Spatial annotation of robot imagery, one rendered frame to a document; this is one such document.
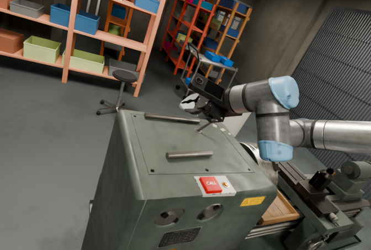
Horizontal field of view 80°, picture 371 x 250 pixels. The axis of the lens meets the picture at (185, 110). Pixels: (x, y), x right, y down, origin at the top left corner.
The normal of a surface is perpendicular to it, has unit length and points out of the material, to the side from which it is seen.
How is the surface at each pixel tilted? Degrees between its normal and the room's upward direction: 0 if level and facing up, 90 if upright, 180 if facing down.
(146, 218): 90
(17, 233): 0
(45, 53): 90
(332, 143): 109
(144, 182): 0
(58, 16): 90
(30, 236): 0
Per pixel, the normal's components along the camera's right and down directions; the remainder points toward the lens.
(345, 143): -0.73, 0.35
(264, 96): -0.72, -0.01
